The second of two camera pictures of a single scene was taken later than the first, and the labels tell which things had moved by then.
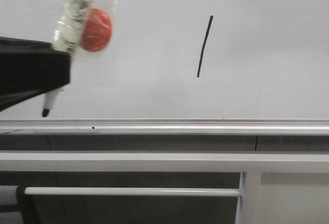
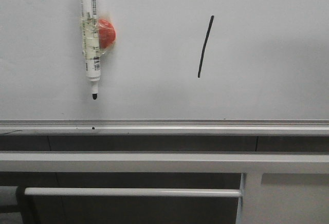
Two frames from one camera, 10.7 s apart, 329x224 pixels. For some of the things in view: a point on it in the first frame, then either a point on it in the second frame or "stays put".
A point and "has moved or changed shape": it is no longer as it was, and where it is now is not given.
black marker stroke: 201,54 stays put
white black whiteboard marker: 68,31 → 90,34
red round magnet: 97,30 has moved or changed shape
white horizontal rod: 133,191 stays put
